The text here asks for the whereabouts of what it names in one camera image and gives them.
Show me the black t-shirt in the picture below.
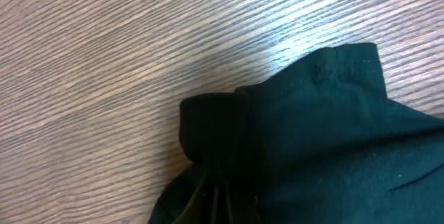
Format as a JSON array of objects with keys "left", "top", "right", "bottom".
[{"left": 149, "top": 43, "right": 443, "bottom": 224}]

